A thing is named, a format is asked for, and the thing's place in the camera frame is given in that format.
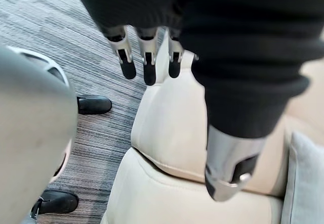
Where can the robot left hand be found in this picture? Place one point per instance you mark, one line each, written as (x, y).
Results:
(227, 57)

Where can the cream leather sofa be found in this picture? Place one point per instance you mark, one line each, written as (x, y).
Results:
(162, 163)

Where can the dark robot foot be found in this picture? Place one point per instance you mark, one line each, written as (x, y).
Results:
(94, 104)
(57, 201)

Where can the light grey cushion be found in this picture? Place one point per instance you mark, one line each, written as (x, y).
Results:
(305, 178)

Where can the silver robot leg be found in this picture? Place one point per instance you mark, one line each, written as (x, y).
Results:
(33, 133)

